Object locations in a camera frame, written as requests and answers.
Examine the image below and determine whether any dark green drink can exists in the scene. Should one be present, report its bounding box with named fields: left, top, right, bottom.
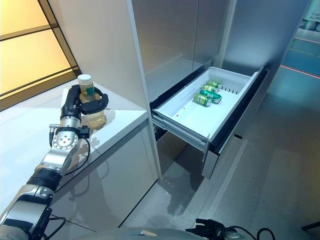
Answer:
left=199, top=89, right=223, bottom=104

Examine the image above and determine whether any white counter cabinet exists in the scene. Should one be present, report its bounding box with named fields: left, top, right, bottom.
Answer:
left=0, top=74, right=157, bottom=227

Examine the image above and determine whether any yellow drink bottle white cap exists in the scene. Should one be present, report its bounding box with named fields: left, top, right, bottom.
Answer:
left=77, top=73, right=107, bottom=131

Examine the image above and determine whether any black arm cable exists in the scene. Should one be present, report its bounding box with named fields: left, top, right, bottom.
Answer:
left=65, top=136, right=91, bottom=174
left=249, top=226, right=270, bottom=240

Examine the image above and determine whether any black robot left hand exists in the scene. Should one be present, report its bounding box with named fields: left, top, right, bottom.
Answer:
left=60, top=84, right=110, bottom=119

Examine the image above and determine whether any grey robot body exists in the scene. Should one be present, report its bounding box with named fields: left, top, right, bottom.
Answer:
left=67, top=227, right=201, bottom=240

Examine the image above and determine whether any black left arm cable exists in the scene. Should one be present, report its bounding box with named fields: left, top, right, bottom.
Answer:
left=65, top=136, right=91, bottom=174

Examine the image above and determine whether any stainless steel fridge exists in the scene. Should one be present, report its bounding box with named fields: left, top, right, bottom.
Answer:
left=130, top=0, right=311, bottom=180

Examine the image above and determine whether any black flat bar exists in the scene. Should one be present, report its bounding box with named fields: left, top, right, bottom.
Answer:
left=300, top=220, right=320, bottom=233

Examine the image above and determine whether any orange lit window black frame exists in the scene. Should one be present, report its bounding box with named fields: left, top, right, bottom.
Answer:
left=0, top=0, right=79, bottom=112

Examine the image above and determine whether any tall white cabinet panel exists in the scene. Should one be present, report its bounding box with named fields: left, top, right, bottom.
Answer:
left=47, top=0, right=163, bottom=183

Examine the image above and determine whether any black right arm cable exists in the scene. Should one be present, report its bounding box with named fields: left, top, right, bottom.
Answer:
left=249, top=226, right=270, bottom=240

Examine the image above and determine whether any white fridge drawer steel front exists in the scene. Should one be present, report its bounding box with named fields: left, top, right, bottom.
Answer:
left=150, top=65, right=270, bottom=180

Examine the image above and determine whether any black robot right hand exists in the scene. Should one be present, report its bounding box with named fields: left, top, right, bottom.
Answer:
left=185, top=218, right=228, bottom=240

